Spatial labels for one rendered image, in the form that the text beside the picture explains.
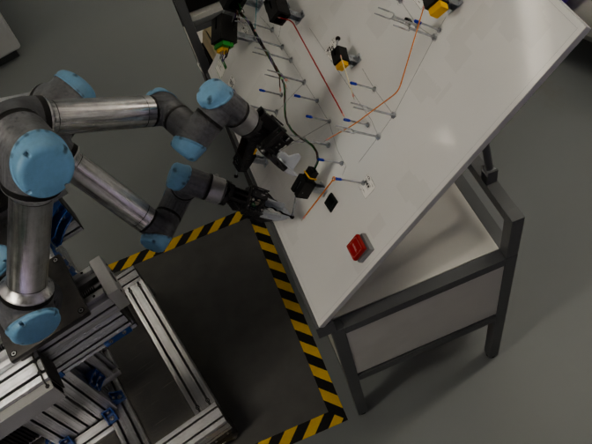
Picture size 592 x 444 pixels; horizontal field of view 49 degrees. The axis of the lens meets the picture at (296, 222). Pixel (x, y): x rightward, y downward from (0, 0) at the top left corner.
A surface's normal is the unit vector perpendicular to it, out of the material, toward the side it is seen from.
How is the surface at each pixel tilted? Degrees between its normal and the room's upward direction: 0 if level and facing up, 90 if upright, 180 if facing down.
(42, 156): 84
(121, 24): 0
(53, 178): 84
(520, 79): 48
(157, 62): 0
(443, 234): 0
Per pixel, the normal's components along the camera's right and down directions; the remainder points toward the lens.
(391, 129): -0.80, -0.08
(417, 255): -0.18, -0.55
